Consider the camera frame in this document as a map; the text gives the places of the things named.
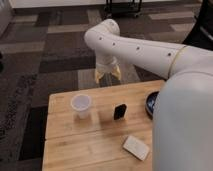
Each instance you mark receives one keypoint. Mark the dark blue bowl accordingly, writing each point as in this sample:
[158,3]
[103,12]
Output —
[150,103]

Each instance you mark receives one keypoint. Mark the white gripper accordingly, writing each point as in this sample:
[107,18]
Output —
[106,64]

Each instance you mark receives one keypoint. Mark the black wheeled cart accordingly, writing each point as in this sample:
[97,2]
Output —
[113,9]

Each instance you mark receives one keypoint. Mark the black eraser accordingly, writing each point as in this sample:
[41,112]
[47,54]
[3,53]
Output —
[120,111]

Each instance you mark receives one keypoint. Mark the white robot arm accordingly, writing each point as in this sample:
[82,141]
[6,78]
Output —
[182,138]

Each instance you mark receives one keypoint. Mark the black chair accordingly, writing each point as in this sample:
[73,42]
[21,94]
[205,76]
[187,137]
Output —
[201,35]

